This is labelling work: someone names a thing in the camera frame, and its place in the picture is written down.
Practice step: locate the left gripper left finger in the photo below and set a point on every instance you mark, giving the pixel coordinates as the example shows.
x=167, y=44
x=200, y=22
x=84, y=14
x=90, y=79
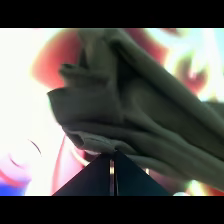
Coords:
x=91, y=180

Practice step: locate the brown garment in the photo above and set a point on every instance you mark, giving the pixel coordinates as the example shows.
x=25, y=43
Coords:
x=133, y=110

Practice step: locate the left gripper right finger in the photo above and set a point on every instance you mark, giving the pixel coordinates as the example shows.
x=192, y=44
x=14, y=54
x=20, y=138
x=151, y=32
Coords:
x=135, y=180

